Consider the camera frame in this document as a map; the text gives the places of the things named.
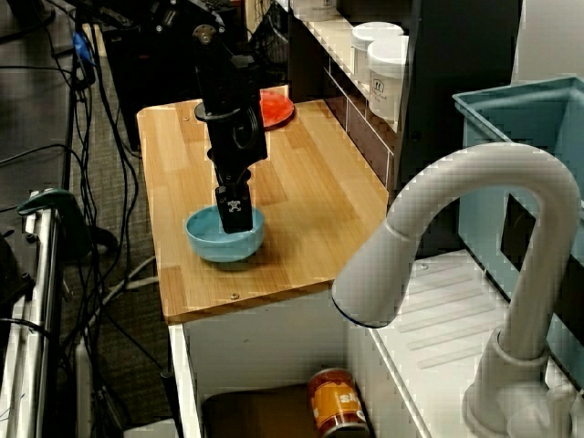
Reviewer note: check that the white container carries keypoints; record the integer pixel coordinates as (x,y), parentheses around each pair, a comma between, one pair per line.
(315,9)

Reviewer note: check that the plain white jar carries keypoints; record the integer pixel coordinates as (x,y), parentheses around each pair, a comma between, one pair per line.
(365,45)

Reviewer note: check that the red plate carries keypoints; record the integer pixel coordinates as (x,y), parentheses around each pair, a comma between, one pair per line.
(278,109)

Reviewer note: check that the orange food can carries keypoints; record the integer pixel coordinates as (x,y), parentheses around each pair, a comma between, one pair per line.
(335,401)

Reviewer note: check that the black mount block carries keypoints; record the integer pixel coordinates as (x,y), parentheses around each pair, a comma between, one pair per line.
(13,278)

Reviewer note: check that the white sink unit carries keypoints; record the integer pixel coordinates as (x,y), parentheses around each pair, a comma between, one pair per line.
(447,319)

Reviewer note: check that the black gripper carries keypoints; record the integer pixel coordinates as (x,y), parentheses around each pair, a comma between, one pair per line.
(237,137)

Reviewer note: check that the dark grey cabinet panel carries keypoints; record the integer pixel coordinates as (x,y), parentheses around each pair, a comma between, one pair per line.
(456,91)

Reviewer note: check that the green clamp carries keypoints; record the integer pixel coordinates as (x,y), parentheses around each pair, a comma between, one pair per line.
(55,201)

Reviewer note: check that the cream shelf ledge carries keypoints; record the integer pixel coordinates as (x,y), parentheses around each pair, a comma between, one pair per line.
(337,41)

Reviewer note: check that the light blue bowl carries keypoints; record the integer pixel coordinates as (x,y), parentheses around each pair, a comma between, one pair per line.
(205,246)

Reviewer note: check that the black computer case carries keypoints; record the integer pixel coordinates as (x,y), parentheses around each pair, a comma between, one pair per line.
(137,91)

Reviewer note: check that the teal plastic box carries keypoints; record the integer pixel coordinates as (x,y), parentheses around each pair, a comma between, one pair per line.
(515,114)

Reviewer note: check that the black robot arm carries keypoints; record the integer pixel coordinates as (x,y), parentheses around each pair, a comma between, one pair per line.
(223,73)

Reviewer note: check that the silver aluminium frame rail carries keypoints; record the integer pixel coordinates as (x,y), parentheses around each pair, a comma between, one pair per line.
(41,296)

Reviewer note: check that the grey toy faucet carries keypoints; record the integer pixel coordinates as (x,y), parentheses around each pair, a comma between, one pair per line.
(502,173)

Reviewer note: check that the white jar with print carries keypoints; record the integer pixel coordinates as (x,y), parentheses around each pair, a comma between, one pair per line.
(388,82)

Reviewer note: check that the black metal cabinet frame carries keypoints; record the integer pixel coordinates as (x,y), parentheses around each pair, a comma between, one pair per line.
(169,401)

